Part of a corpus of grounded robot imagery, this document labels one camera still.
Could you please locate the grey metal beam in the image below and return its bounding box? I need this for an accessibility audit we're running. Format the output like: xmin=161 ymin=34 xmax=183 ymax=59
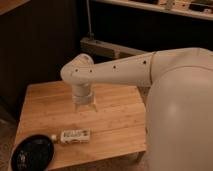
xmin=80 ymin=37 xmax=144 ymax=59

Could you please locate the wooden shelf with items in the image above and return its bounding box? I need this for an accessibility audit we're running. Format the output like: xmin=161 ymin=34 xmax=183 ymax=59
xmin=94 ymin=0 xmax=213 ymax=21

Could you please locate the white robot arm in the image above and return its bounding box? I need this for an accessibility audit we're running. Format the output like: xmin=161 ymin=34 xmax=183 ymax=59
xmin=61 ymin=47 xmax=213 ymax=171

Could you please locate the black ceramic bowl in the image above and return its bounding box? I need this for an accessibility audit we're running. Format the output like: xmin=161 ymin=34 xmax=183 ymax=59
xmin=11 ymin=135 xmax=54 ymax=171

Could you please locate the metal pole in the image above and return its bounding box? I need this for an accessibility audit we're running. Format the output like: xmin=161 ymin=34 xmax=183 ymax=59
xmin=86 ymin=0 xmax=94 ymax=40

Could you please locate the wooden table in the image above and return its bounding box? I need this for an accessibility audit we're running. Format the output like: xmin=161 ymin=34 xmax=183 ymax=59
xmin=15 ymin=81 xmax=146 ymax=170

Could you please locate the clear bottle with label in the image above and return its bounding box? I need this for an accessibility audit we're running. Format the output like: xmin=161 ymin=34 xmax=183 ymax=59
xmin=50 ymin=129 xmax=91 ymax=144

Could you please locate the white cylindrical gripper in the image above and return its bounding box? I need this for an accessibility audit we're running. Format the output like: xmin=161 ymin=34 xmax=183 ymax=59
xmin=72 ymin=83 xmax=98 ymax=112

